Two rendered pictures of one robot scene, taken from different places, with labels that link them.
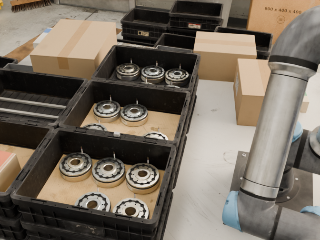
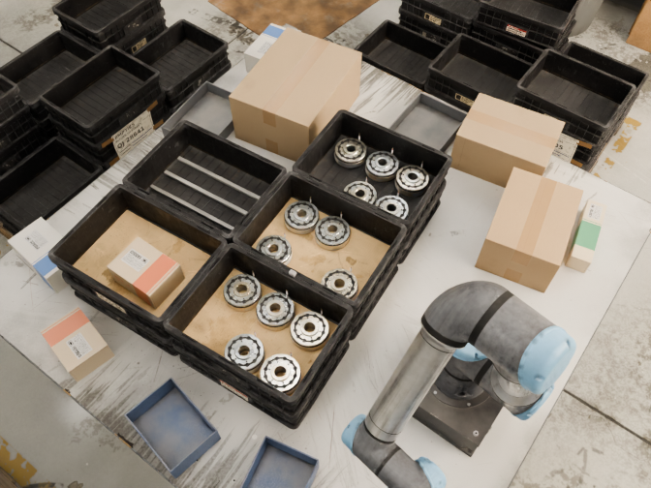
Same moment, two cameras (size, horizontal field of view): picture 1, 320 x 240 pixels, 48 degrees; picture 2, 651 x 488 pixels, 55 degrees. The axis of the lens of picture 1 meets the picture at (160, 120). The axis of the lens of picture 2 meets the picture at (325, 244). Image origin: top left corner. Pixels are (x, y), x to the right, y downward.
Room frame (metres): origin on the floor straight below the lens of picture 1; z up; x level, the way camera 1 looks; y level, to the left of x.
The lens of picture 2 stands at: (0.09, -0.22, 2.37)
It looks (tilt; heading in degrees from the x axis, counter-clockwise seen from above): 57 degrees down; 19
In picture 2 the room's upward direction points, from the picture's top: straight up
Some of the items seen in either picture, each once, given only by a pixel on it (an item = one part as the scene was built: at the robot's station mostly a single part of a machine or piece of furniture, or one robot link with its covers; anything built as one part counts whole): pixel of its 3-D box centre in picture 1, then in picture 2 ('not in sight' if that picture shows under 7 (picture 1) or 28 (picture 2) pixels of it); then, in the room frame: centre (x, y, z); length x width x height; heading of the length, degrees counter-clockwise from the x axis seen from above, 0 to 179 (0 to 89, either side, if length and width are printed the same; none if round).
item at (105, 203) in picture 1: (92, 205); (244, 351); (0.64, 0.19, 0.86); 0.10 x 0.10 x 0.01
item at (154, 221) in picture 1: (99, 171); (259, 319); (0.72, 0.17, 0.92); 0.40 x 0.30 x 0.02; 78
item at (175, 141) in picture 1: (128, 110); (320, 235); (1.01, 0.11, 0.92); 0.40 x 0.30 x 0.02; 78
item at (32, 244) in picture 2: not in sight; (48, 255); (0.78, 0.91, 0.75); 0.20 x 0.12 x 0.09; 68
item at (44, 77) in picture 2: not in sight; (58, 94); (1.74, 1.66, 0.31); 0.40 x 0.30 x 0.34; 163
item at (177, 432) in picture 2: not in sight; (172, 426); (0.43, 0.31, 0.74); 0.20 x 0.15 x 0.07; 63
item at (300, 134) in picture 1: (279, 142); (471, 348); (0.79, -0.35, 0.97); 0.13 x 0.12 x 0.14; 64
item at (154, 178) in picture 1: (142, 175); (309, 328); (0.76, 0.05, 0.86); 0.10 x 0.10 x 0.01
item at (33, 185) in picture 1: (101, 183); (261, 327); (0.72, 0.17, 0.87); 0.40 x 0.30 x 0.11; 78
